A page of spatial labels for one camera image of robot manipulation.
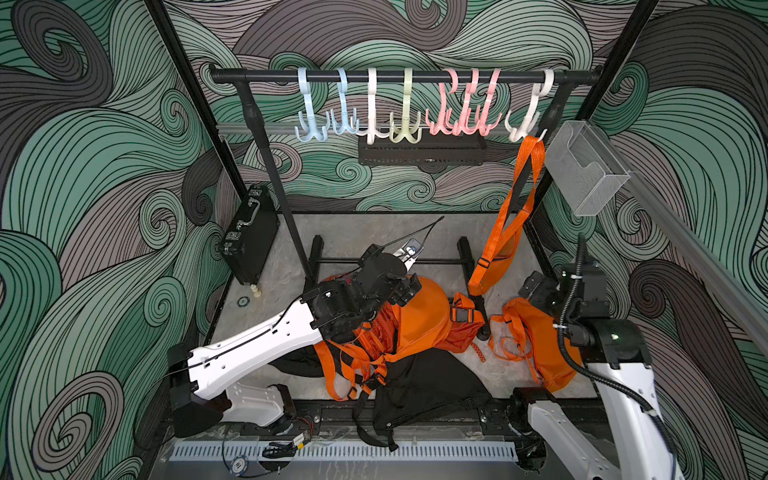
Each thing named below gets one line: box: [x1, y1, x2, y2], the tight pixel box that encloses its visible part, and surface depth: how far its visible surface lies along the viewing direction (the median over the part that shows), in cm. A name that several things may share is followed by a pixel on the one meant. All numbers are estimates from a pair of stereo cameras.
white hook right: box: [505, 68, 555, 143], surface depth 55 cm
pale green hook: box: [389, 68, 422, 144], surface depth 55 cm
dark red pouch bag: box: [435, 321, 486, 363], surface depth 85 cm
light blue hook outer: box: [294, 67, 330, 143], surface depth 55 cm
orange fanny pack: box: [467, 136, 546, 297], surface depth 75 cm
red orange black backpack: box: [270, 302, 399, 400], surface depth 81 cm
